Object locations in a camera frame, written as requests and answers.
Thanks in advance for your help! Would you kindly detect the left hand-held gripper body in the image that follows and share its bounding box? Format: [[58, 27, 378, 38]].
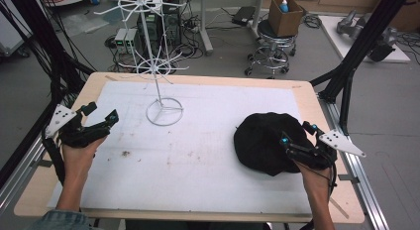
[[43, 103, 111, 150]]

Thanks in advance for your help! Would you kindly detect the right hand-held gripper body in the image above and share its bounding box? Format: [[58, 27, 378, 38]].
[[285, 129, 368, 171]]

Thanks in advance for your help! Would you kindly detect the black cap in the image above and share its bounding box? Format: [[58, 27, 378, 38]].
[[233, 111, 319, 177]]

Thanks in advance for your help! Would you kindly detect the person's left hand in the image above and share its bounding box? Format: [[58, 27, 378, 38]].
[[61, 135, 109, 178]]

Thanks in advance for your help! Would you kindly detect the person's right hand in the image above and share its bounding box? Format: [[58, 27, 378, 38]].
[[292, 158, 335, 195]]

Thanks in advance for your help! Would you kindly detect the small white device box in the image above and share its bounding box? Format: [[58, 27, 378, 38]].
[[114, 27, 129, 55], [125, 28, 140, 55]]

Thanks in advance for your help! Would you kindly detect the black chrome rolling stool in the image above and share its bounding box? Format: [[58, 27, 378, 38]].
[[244, 19, 297, 80]]

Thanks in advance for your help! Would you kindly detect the blue denim sleeve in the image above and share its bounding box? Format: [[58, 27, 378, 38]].
[[24, 208, 97, 230]]

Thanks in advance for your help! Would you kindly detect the white foam mat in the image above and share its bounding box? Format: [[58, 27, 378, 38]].
[[48, 80, 313, 215]]

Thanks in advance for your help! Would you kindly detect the white floor board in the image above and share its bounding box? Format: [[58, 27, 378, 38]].
[[318, 14, 412, 64]]

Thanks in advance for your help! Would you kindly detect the white cabinet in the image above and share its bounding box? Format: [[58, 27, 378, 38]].
[[0, 10, 33, 58]]

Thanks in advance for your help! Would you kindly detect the cardboard box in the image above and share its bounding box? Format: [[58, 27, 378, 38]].
[[267, 0, 305, 39]]

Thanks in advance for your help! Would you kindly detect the black computer tower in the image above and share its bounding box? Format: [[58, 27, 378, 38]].
[[136, 4, 183, 50]]

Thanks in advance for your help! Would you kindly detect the grey desk leg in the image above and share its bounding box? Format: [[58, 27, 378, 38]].
[[248, 0, 266, 40], [197, 0, 215, 57]]

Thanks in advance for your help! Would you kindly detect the flat black case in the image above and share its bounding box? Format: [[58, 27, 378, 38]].
[[231, 6, 257, 27]]

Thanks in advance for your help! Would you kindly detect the black gripper strap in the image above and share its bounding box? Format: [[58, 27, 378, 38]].
[[42, 137, 66, 186]]

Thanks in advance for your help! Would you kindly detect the thin black cable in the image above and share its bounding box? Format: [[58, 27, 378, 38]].
[[296, 160, 339, 230]]

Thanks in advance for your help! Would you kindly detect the aluminium rail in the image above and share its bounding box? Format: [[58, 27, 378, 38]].
[[317, 92, 391, 230], [0, 136, 48, 215]]

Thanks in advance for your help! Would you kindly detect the black metal frame post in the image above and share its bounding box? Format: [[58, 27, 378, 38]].
[[309, 0, 414, 136], [0, 0, 97, 188]]

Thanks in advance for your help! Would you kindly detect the white wire display rack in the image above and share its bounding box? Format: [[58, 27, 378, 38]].
[[93, 0, 191, 127]]

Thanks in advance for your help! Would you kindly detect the coil of black cable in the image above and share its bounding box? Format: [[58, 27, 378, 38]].
[[301, 13, 323, 30]]

